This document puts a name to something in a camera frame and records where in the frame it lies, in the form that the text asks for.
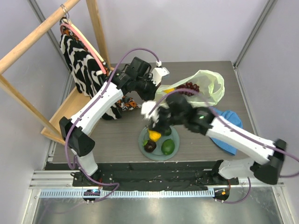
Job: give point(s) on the pink clothes hanger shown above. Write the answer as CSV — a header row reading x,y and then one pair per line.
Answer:
x,y
97,60

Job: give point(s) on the fake dark plum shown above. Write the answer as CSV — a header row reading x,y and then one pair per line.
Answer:
x,y
149,146

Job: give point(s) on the fake yellow fruit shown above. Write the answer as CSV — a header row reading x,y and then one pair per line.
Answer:
x,y
169,90

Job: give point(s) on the cream clothes hanger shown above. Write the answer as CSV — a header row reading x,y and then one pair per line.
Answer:
x,y
90,47

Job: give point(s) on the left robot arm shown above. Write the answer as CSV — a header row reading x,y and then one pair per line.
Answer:
x,y
137,76

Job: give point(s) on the fake dark green avocado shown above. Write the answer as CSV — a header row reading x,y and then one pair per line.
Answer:
x,y
168,132

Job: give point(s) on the wooden clothes rack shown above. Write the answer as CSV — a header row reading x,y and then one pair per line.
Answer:
x,y
39,75

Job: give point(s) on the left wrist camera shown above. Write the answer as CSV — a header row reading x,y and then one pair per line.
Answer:
x,y
157,74

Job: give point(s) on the blue cloth hat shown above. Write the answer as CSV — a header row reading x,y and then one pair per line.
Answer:
x,y
223,132

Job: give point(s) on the pale green plastic bag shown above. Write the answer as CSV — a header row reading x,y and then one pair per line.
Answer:
x,y
211,88

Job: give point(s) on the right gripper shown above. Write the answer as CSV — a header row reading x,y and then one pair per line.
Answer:
x,y
160,122

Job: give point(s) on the black white patterned garment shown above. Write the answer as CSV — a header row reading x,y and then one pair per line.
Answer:
x,y
87,74

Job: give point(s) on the grey-blue round plate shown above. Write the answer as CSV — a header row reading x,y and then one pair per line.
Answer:
x,y
157,154

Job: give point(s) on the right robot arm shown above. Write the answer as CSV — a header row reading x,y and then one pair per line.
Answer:
x,y
265,156

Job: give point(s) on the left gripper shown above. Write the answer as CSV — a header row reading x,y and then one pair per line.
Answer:
x,y
151,94

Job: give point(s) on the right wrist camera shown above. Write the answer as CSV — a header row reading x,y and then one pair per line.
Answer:
x,y
149,111

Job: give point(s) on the fake green fruit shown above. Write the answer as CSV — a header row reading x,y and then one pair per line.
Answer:
x,y
168,147

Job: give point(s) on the fake yellow pepper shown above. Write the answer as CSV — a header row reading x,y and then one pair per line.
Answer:
x,y
154,136

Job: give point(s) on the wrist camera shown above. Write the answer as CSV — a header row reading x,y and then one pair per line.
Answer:
x,y
157,74
149,111

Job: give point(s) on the fake purple grape bunch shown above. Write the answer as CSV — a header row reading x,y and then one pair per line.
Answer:
x,y
190,86

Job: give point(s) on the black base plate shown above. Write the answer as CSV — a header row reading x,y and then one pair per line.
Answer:
x,y
155,176

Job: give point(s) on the white cable duct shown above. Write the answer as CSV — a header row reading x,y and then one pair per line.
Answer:
x,y
93,193

